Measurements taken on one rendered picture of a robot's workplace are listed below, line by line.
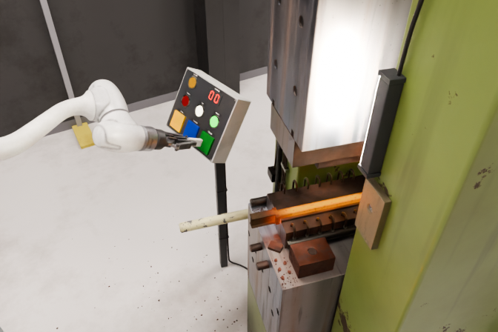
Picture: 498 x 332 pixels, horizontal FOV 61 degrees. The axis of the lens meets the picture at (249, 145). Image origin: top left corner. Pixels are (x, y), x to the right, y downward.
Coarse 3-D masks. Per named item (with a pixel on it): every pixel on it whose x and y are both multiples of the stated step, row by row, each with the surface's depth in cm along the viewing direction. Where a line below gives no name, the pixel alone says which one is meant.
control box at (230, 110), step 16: (208, 80) 172; (176, 96) 184; (192, 96) 177; (208, 96) 170; (224, 96) 165; (240, 96) 166; (192, 112) 177; (208, 112) 170; (224, 112) 165; (240, 112) 165; (208, 128) 170; (224, 128) 164; (224, 144) 168; (208, 160) 169; (224, 160) 172
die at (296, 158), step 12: (276, 120) 125; (276, 132) 127; (288, 132) 117; (288, 144) 118; (348, 144) 119; (360, 144) 121; (288, 156) 120; (300, 156) 117; (312, 156) 118; (324, 156) 120; (336, 156) 121; (348, 156) 122
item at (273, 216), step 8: (328, 200) 145; (336, 200) 146; (344, 200) 146; (352, 200) 146; (272, 208) 141; (288, 208) 142; (296, 208) 142; (304, 208) 142; (312, 208) 142; (320, 208) 143; (256, 216) 138; (264, 216) 138; (272, 216) 140; (280, 216) 140; (288, 216) 141; (256, 224) 140; (264, 224) 140; (272, 224) 141
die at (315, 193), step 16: (288, 192) 152; (304, 192) 152; (320, 192) 151; (336, 192) 151; (352, 192) 151; (336, 208) 144; (352, 208) 145; (288, 224) 139; (304, 224) 139; (336, 224) 141; (352, 224) 143
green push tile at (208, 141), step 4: (204, 132) 170; (200, 136) 172; (204, 136) 170; (208, 136) 169; (204, 140) 170; (208, 140) 169; (212, 140) 167; (204, 144) 170; (208, 144) 168; (212, 144) 168; (200, 148) 171; (204, 148) 170; (208, 148) 168; (204, 152) 170; (208, 152) 169
